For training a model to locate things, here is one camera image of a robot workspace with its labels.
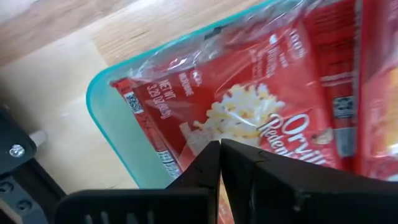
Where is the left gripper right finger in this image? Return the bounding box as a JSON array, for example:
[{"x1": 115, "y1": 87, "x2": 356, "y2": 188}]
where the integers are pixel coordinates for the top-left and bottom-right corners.
[{"x1": 221, "y1": 139, "x2": 398, "y2": 224}]

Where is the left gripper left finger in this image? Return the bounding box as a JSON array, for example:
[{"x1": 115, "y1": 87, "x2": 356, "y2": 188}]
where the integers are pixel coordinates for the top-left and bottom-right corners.
[{"x1": 54, "y1": 141, "x2": 221, "y2": 224}]

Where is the teal plastic basket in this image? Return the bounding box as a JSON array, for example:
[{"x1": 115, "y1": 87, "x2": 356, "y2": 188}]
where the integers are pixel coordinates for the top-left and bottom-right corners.
[{"x1": 86, "y1": 0, "x2": 280, "y2": 190}]

